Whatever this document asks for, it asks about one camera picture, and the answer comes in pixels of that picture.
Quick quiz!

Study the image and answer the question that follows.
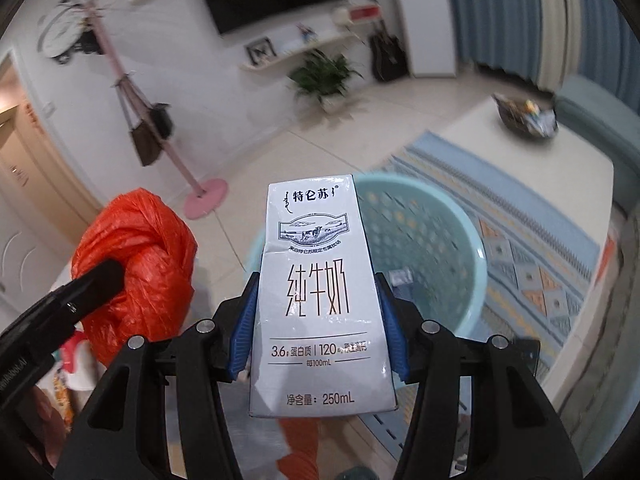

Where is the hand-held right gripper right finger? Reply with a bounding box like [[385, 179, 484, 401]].
[[374, 272, 586, 480]]

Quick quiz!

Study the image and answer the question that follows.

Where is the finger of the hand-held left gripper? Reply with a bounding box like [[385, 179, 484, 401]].
[[47, 259, 126, 331]]

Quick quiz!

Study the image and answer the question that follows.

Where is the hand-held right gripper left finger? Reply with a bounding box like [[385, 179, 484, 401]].
[[52, 273, 261, 480]]

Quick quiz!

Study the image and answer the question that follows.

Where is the orange plastic bag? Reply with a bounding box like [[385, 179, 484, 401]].
[[71, 188, 199, 367]]

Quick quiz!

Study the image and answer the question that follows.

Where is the white milk carton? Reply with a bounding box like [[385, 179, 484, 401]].
[[248, 172, 399, 420]]

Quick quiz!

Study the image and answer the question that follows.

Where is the light blue plastic basket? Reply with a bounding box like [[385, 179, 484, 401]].
[[247, 172, 487, 337]]

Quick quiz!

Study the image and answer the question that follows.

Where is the small blue wrapper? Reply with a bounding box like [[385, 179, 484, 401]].
[[388, 270, 414, 302]]

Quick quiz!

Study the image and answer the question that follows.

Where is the patterned blue rug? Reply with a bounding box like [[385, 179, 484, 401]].
[[358, 130, 601, 468]]

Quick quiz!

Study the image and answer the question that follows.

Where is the wooden door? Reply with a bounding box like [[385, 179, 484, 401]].
[[0, 53, 92, 221]]

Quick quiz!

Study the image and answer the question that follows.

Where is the brown hanging bag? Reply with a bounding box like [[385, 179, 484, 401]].
[[129, 77, 166, 168]]

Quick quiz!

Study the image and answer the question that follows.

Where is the black hanging bag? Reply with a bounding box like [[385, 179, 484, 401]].
[[148, 103, 176, 143]]

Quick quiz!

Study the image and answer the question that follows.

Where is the pink coat rack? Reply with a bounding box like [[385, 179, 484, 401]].
[[75, 0, 229, 220]]

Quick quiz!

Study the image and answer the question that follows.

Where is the white coffee table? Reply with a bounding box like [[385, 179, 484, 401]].
[[433, 97, 617, 461]]

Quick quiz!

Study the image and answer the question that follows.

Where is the dark bowl of snacks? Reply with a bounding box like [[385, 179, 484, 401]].
[[492, 93, 559, 140]]

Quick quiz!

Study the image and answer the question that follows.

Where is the potted green plant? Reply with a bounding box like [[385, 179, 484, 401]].
[[287, 54, 365, 114]]

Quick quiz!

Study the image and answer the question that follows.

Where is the black guitar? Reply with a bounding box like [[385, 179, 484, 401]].
[[363, 0, 410, 83]]

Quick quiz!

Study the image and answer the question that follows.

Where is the blue sofa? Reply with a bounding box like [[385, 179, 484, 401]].
[[554, 73, 640, 211]]

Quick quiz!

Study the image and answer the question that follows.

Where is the white cabinet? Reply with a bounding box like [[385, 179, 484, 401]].
[[385, 0, 458, 80]]

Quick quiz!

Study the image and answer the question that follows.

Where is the blue striped curtain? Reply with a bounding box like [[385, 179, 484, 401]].
[[442, 0, 640, 97]]

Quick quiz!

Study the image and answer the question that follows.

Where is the black picture frame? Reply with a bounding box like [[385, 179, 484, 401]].
[[244, 37, 277, 67]]

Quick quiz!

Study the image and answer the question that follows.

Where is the white wall shelf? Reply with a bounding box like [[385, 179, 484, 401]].
[[239, 30, 362, 72]]

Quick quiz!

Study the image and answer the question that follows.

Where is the red white wall box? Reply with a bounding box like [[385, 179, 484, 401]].
[[334, 2, 384, 27]]

